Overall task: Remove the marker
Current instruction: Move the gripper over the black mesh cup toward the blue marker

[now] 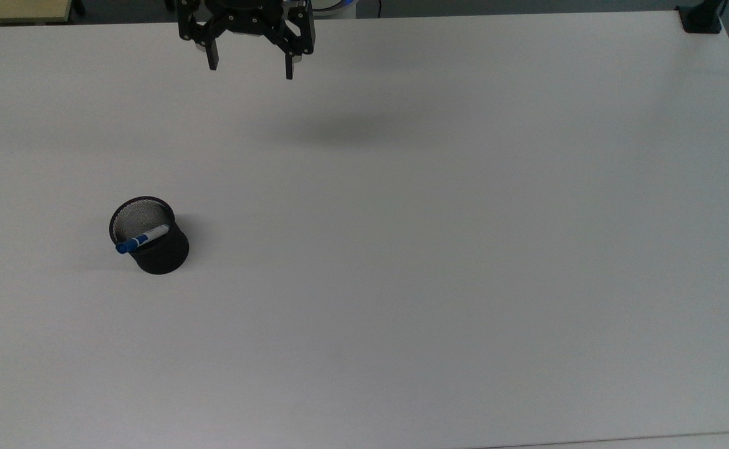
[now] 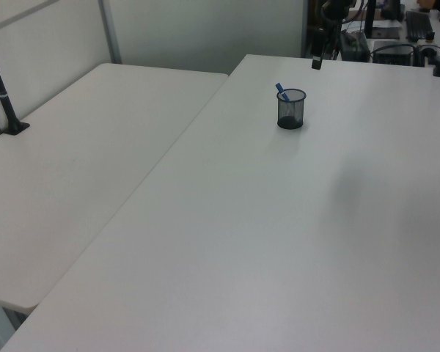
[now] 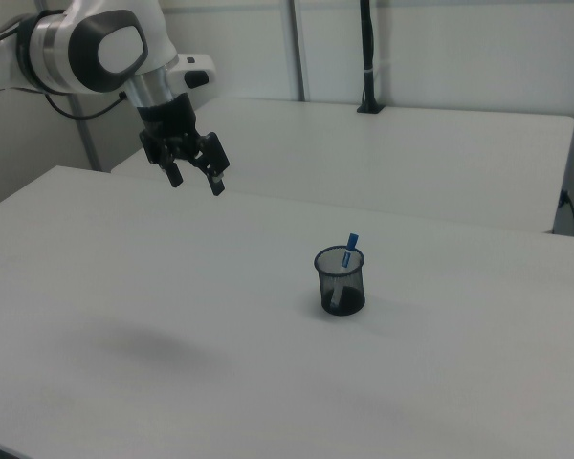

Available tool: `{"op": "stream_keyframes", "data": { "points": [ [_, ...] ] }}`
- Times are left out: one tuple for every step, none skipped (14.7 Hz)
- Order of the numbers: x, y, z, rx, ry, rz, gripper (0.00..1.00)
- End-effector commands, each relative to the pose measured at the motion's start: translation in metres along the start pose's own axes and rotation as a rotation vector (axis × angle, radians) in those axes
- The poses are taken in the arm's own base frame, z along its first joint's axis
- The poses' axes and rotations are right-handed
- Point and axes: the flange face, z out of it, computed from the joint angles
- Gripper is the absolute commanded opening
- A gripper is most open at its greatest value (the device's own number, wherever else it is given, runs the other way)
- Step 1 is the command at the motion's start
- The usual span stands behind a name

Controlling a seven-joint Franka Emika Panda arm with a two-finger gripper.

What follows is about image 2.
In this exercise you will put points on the black electronics box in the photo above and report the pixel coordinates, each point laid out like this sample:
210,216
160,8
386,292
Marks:
392,53

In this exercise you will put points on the black monitor stand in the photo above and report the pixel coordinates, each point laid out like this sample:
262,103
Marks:
369,18

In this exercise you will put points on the white device with black knob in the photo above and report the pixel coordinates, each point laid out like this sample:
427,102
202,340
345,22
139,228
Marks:
427,45

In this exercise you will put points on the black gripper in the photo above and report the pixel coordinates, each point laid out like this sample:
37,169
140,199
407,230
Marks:
335,9

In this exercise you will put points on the blue and white marker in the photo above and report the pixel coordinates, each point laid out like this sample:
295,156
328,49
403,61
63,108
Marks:
282,92

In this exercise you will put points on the black keyboard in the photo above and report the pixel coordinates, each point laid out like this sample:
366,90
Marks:
418,23

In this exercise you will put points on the black mesh pen cup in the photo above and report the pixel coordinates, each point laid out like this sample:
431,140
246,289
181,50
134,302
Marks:
290,110

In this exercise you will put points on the grey green device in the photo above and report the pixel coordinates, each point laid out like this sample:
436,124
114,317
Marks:
353,45

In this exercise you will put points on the black camera stand pole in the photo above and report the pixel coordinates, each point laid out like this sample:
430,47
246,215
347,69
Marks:
1,91

